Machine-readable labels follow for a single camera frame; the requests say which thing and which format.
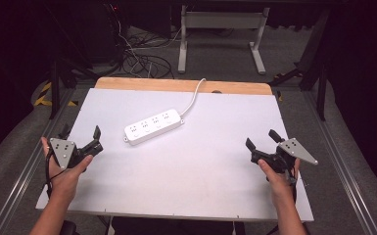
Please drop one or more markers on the yellow black hazard tape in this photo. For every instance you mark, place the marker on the yellow black hazard tape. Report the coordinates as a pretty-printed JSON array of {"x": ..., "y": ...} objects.
[{"x": 45, "y": 98}]

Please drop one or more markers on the person's left hand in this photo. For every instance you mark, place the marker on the person's left hand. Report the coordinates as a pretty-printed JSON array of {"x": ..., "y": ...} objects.
[{"x": 66, "y": 178}]

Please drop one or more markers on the white metal desk frame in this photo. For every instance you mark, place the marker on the white metal desk frame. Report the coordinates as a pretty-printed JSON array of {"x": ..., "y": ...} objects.
[{"x": 222, "y": 21}]

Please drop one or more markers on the white power strip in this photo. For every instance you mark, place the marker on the white power strip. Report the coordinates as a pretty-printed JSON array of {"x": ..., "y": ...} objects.
[{"x": 153, "y": 126}]

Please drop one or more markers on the grey metal floor rail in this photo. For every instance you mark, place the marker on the grey metal floor rail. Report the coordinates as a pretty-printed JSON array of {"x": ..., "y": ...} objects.
[
  {"x": 339, "y": 163},
  {"x": 23, "y": 176}
]

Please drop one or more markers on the black metal stand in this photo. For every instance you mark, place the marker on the black metal stand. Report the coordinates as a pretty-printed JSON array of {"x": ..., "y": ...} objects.
[
  {"x": 313, "y": 71},
  {"x": 57, "y": 78}
]

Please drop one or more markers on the black equipment cabinet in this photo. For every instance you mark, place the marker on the black equipment cabinet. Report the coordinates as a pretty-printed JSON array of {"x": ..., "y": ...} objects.
[{"x": 101, "y": 29}]

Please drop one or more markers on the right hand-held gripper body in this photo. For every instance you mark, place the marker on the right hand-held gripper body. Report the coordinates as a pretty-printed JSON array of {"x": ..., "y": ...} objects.
[{"x": 290, "y": 151}]

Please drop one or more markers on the person's right hand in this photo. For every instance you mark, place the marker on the person's right hand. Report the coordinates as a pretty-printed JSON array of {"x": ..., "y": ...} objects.
[{"x": 279, "y": 182}]

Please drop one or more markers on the person's dark lap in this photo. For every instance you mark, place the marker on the person's dark lap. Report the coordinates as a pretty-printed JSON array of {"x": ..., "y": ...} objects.
[{"x": 176, "y": 226}]

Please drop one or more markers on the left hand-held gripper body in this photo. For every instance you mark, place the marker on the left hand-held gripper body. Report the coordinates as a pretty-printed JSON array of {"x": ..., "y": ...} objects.
[{"x": 62, "y": 151}]

